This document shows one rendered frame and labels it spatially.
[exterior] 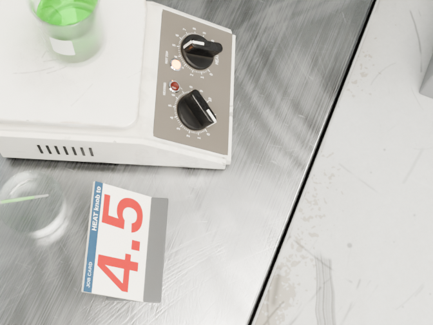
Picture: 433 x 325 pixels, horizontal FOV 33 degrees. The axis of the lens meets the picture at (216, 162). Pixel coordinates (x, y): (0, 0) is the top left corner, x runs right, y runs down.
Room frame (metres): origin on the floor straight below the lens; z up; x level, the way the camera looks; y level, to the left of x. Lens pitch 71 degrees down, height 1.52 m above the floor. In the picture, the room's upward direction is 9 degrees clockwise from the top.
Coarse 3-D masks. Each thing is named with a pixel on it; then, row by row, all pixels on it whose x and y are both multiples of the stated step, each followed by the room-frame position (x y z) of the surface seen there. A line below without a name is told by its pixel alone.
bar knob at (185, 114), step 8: (184, 96) 0.25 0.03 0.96; (192, 96) 0.24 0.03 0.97; (200, 96) 0.25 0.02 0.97; (184, 104) 0.24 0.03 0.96; (192, 104) 0.24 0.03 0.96; (200, 104) 0.24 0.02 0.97; (208, 104) 0.25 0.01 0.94; (184, 112) 0.23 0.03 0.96; (192, 112) 0.24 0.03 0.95; (200, 112) 0.23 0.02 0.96; (208, 112) 0.23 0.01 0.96; (184, 120) 0.23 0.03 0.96; (192, 120) 0.23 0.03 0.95; (200, 120) 0.23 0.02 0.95; (208, 120) 0.23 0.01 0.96; (192, 128) 0.22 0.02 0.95; (200, 128) 0.22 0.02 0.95
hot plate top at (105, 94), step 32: (0, 0) 0.29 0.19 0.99; (128, 0) 0.31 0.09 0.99; (0, 32) 0.26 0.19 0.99; (32, 32) 0.27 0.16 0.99; (128, 32) 0.28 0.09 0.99; (0, 64) 0.24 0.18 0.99; (32, 64) 0.24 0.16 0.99; (96, 64) 0.25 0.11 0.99; (128, 64) 0.25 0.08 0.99; (0, 96) 0.21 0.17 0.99; (32, 96) 0.21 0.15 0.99; (64, 96) 0.22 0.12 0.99; (96, 96) 0.22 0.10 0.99; (128, 96) 0.23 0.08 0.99; (128, 128) 0.20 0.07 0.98
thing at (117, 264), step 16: (112, 192) 0.16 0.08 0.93; (112, 208) 0.15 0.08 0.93; (128, 208) 0.16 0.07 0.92; (144, 208) 0.16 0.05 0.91; (112, 224) 0.14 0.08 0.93; (128, 224) 0.14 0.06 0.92; (112, 240) 0.12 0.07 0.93; (128, 240) 0.13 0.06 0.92; (96, 256) 0.11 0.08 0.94; (112, 256) 0.11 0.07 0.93; (128, 256) 0.12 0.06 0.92; (96, 272) 0.10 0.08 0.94; (112, 272) 0.10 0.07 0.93; (128, 272) 0.10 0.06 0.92; (96, 288) 0.08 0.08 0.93; (112, 288) 0.09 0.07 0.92; (128, 288) 0.09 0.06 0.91
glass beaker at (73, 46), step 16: (32, 0) 0.26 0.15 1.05; (96, 16) 0.26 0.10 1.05; (48, 32) 0.24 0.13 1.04; (64, 32) 0.24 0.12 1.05; (80, 32) 0.25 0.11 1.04; (96, 32) 0.26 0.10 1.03; (48, 48) 0.25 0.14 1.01; (64, 48) 0.24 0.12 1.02; (80, 48) 0.25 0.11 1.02; (96, 48) 0.25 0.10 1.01; (64, 64) 0.24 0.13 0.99; (80, 64) 0.24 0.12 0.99
